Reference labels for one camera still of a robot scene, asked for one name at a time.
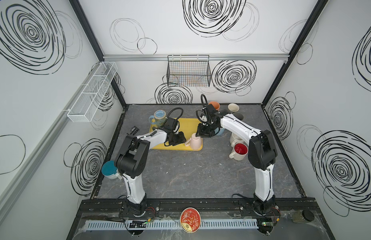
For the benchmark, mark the orange mug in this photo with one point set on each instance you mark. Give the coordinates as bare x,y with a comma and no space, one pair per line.
216,105

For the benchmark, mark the large grey-beige mug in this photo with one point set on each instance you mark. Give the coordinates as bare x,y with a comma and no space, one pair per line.
238,116

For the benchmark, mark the small grey mug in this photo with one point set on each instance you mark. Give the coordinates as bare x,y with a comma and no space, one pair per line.
233,108

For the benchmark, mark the aluminium wall rail back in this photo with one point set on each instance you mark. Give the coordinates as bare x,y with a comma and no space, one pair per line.
197,57

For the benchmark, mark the white wire shelf basket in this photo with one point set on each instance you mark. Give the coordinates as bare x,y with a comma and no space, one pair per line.
89,100

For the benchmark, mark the black corner frame post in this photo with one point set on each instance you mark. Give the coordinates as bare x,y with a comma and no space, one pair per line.
312,19
79,12

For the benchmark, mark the black knob emergency button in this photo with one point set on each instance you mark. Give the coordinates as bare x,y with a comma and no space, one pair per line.
303,216

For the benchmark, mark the light blue mug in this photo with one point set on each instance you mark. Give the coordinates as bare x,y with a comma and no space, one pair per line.
220,132

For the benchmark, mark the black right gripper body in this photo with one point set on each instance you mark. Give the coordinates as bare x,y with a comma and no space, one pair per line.
204,129

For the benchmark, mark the black corner frame post left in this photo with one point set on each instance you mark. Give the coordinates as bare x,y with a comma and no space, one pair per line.
79,12

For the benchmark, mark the grey slotted cable duct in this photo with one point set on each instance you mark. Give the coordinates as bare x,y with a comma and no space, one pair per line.
212,224

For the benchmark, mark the pink mug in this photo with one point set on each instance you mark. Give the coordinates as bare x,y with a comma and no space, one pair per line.
194,142

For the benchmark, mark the yellow plastic tray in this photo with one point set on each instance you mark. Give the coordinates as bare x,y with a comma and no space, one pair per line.
188,126

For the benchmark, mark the black corner frame post right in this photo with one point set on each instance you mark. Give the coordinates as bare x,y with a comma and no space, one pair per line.
312,19

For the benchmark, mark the teal capped white cylinder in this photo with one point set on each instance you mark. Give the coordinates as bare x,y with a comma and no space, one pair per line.
109,170

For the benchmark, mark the aluminium wall rail left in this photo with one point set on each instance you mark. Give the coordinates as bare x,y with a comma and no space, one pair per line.
29,164

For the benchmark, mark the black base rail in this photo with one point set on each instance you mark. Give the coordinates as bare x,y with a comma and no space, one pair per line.
158,207

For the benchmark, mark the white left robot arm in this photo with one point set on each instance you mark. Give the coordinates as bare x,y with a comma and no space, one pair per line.
132,157

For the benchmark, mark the blue butterfly mug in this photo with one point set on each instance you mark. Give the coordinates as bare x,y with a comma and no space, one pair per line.
158,118

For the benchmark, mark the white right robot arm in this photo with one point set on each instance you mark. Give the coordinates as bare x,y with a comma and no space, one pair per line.
261,151

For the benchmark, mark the cream mug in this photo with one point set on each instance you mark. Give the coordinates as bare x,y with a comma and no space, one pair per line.
239,152

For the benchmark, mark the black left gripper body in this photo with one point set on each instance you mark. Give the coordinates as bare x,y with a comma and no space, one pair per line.
176,139

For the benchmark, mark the black snack bar wrapper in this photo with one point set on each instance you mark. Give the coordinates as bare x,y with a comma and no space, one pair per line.
133,130

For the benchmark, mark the aluminium wall rail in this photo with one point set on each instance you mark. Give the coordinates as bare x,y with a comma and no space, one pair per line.
29,164
197,57

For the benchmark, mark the black wire basket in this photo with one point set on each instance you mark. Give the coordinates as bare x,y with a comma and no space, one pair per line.
188,73

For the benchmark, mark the speckled white mug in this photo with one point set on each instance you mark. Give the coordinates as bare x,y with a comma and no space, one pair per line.
235,139

